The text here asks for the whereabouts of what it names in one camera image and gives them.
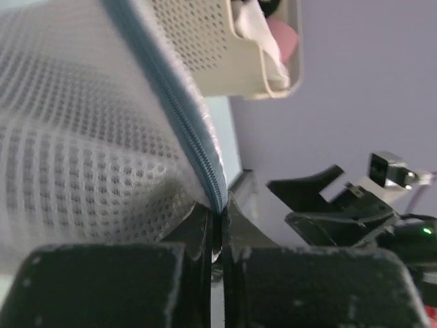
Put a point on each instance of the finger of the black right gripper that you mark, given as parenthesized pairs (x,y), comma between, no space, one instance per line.
(304,194)

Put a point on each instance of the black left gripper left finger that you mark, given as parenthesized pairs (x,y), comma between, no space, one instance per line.
(163,284)

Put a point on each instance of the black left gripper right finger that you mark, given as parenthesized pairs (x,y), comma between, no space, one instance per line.
(268,285)

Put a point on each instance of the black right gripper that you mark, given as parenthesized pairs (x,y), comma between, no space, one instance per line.
(375,224)

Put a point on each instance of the white mesh laundry bag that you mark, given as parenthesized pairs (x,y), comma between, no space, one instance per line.
(105,138)

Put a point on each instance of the cream perforated plastic basket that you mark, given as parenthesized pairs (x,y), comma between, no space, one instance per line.
(201,36)

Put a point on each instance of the white garment in basket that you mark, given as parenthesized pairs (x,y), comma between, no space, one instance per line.
(250,24)

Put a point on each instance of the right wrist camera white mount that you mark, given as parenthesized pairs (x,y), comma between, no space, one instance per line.
(387,176)

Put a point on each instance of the pink bra with black straps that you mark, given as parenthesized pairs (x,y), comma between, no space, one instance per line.
(285,36)

